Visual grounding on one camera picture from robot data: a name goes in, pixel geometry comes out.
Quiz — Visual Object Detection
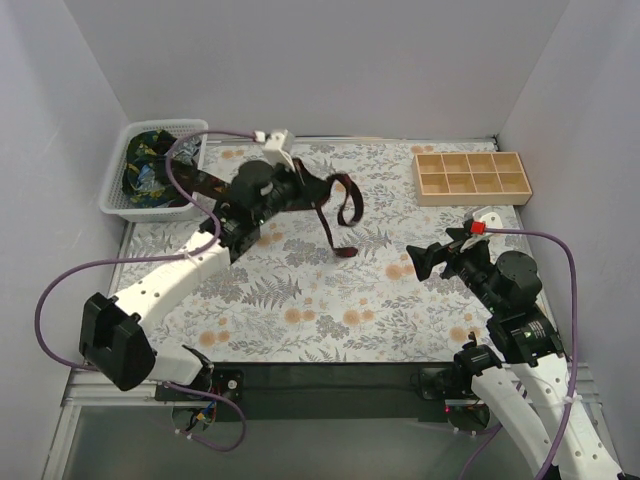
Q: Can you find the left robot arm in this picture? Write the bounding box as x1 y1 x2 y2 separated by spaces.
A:
79 160 331 400

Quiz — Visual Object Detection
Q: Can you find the white plastic basket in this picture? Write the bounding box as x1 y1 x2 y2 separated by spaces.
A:
99 119 208 223

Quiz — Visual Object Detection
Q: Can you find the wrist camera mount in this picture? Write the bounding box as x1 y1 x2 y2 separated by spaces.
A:
461 207 503 251
254 129 295 170

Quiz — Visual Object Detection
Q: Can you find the aluminium frame rail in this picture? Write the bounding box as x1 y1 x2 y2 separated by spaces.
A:
42 362 624 480

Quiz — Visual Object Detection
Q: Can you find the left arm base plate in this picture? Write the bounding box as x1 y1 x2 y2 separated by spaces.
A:
154 368 245 403

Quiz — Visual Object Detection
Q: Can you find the silver blue patterned tie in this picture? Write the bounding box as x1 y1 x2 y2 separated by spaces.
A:
129 140 201 198

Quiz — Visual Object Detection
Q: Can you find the purple cable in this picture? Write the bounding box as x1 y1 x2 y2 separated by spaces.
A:
457 225 581 480
33 128 271 452

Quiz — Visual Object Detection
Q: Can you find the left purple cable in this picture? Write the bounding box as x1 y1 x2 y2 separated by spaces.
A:
33 128 271 452

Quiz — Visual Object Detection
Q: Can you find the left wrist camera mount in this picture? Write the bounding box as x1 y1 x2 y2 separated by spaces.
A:
254 129 295 170

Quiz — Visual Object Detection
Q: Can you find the wooden compartment box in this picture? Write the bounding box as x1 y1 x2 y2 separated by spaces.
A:
412 152 532 207

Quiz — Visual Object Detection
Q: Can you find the dark red patterned tie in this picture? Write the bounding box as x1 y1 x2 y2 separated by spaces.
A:
186 158 364 262

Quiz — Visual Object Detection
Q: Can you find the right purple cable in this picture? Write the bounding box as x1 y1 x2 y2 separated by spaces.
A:
457 225 581 480

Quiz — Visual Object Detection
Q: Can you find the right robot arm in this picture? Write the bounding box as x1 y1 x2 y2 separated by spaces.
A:
406 220 627 479

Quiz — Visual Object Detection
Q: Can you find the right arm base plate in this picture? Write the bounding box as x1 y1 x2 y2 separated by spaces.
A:
410 367 477 400

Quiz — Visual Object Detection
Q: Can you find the floral table mat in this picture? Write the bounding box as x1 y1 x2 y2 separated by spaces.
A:
149 141 498 362

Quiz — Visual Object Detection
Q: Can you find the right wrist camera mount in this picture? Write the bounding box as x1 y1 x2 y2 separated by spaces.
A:
461 207 503 251

